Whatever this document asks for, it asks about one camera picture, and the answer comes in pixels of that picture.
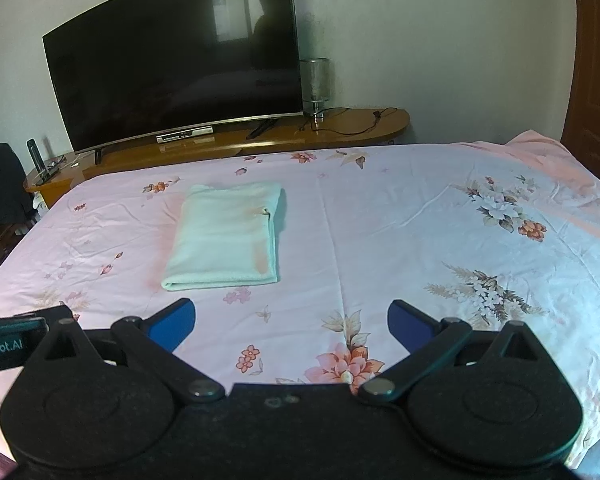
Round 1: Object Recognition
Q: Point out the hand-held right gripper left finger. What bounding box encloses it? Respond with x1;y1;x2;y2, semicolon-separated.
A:
30;298;226;404

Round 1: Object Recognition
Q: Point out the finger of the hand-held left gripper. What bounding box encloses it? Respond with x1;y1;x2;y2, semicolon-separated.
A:
12;305;75;331

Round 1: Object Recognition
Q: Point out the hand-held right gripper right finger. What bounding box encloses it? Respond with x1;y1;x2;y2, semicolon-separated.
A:
357;300;552;406

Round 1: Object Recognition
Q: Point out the white knit sweater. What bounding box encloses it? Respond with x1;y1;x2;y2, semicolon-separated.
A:
160;183;287;292

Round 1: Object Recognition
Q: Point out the pink floral bed sheet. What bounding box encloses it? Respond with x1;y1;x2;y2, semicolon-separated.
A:
0;130;600;471

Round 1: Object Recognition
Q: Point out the dark chair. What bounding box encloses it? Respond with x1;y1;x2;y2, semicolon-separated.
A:
0;143;36;241

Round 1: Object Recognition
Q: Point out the phone charging dock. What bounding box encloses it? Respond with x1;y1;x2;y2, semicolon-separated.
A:
39;160;68;183

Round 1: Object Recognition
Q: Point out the silver set-top box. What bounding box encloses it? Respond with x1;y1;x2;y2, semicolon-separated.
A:
156;126;215;144

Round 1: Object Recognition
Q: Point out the wooden television stand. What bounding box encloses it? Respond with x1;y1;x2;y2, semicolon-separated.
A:
24;107;411;208

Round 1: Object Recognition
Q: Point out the black remote control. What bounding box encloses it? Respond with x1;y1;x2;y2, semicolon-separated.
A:
246;120;276;140

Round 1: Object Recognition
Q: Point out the black curved television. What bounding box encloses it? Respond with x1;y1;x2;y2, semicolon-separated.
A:
42;0;305;165

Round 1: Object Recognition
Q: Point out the black cordless phone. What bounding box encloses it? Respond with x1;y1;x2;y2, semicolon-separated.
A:
26;139;46;173

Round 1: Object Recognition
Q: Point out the black power cable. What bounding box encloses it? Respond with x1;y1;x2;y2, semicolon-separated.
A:
300;107;398;137

